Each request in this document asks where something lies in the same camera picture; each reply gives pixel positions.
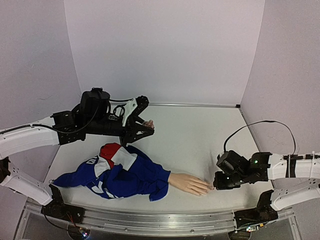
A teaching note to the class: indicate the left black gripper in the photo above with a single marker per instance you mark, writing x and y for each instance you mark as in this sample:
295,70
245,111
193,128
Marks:
134,137

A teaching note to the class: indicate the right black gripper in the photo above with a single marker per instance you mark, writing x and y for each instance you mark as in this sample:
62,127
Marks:
218,182

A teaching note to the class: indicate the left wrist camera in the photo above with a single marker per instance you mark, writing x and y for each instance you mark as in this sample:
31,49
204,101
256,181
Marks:
133,108

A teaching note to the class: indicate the clear nail polish bottle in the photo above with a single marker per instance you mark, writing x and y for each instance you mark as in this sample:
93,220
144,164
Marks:
149,124

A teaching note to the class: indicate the mannequin hand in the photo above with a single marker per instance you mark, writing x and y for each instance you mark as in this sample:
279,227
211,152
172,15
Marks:
189,184

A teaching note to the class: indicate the blue red white jacket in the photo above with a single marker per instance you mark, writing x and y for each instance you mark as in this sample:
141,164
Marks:
119,172

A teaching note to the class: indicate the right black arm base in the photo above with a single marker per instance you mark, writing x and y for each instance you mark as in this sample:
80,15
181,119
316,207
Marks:
261,214

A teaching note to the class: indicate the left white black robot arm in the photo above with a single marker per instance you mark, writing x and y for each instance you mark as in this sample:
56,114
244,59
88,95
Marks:
50,131

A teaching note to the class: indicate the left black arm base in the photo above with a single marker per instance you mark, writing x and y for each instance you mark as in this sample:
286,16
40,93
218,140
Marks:
58,209

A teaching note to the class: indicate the aluminium front rail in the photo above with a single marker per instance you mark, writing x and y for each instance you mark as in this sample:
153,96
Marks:
127,225

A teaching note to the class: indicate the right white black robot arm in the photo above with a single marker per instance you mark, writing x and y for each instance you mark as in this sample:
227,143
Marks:
267,166

